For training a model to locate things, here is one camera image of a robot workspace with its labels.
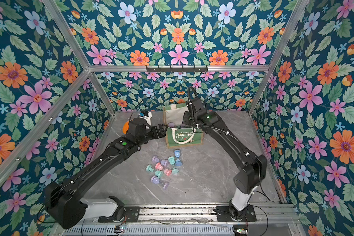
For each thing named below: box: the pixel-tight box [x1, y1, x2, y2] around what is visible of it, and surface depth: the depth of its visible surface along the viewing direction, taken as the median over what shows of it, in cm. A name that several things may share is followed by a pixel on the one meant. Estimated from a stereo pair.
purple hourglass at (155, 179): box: [150, 175, 160, 184], surface depth 84 cm
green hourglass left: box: [145, 164, 154, 173], surface depth 89 cm
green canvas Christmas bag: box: [163, 103, 204, 149], surface depth 95 cm
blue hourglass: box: [174, 149, 181, 158], surface depth 96 cm
